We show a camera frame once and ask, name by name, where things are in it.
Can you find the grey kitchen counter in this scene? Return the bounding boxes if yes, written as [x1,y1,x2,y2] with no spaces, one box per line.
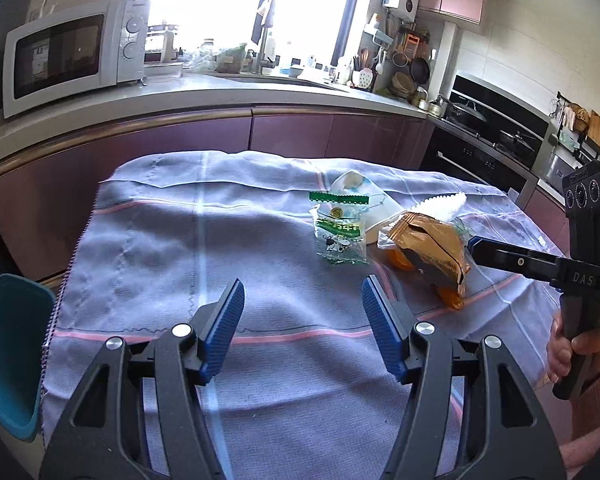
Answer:
[0,71,429,173]

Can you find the white paper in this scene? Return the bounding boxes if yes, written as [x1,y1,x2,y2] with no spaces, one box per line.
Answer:
[329,170,402,246]

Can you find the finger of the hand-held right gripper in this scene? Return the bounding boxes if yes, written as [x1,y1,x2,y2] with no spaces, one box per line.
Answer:
[467,236,561,286]

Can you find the stack of bowls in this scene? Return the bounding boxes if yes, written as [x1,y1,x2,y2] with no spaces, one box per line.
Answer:
[391,71,417,99]

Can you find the pot with glass lid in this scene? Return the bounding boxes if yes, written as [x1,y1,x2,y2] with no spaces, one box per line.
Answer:
[445,100,487,126]

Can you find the person's right hand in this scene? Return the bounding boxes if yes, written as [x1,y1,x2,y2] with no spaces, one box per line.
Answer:
[546,310,600,381]

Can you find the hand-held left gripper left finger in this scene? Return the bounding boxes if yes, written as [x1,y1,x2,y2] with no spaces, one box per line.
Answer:
[39,278,246,480]

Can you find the brown foil wrapper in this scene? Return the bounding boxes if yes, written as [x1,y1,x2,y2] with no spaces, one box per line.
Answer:
[387,212,472,298]

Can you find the teal plastic bin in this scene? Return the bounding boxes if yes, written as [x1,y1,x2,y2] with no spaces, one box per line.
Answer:
[0,273,57,443]

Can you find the utensil holder with utensils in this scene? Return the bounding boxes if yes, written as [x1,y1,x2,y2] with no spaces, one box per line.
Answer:
[352,49,377,90]

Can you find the orange peel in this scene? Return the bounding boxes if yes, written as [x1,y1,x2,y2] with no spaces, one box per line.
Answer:
[432,282,467,310]
[385,249,418,274]

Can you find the white microwave oven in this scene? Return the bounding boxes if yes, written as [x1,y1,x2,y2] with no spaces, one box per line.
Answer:
[2,0,151,120]

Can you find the hanging white bag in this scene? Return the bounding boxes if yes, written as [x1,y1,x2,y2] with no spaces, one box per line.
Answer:
[256,0,277,29]

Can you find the kitchen window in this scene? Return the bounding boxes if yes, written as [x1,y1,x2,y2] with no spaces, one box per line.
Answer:
[145,0,397,69]

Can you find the maroon lower cabinets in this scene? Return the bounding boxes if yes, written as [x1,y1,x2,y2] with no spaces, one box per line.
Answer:
[0,105,437,283]

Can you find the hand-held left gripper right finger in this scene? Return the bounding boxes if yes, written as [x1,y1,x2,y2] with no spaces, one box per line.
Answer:
[361,275,568,480]

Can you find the wooden cutting board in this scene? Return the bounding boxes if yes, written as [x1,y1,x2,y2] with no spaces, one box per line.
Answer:
[586,110,600,154]

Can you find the black built-in oven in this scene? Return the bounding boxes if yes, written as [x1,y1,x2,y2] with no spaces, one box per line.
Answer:
[422,125,540,202]

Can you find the black wok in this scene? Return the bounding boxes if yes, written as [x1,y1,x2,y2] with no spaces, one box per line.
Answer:
[497,129,537,152]

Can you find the white foam net sleeve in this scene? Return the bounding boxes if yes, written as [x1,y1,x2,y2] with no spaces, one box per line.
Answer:
[410,192,467,223]

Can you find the green and white snack wrapper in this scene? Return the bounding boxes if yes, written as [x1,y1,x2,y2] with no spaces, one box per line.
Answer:
[307,190,370,266]

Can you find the metal sink faucet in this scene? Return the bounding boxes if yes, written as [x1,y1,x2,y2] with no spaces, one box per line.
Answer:
[254,27,281,74]

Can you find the grey-blue striped tablecloth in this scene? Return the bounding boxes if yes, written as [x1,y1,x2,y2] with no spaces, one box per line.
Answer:
[40,150,576,480]

